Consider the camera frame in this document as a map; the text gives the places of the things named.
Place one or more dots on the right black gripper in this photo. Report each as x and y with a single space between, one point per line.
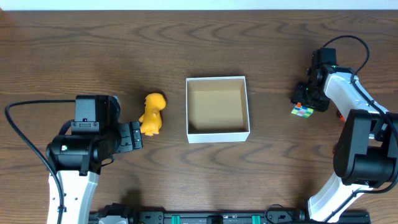
303 96

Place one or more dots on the colourful puzzle cube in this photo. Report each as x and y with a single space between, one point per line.
302 111

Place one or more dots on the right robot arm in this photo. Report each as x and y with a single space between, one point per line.
365 157

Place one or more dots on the orange dinosaur toy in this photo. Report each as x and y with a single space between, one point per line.
151 121

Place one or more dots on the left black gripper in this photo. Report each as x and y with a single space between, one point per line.
126 137

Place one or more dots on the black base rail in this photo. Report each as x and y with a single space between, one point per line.
117 213

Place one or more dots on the red toy car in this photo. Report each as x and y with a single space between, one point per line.
340 116

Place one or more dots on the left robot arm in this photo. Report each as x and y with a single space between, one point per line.
78 151

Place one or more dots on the white cardboard box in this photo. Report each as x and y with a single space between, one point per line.
217 110

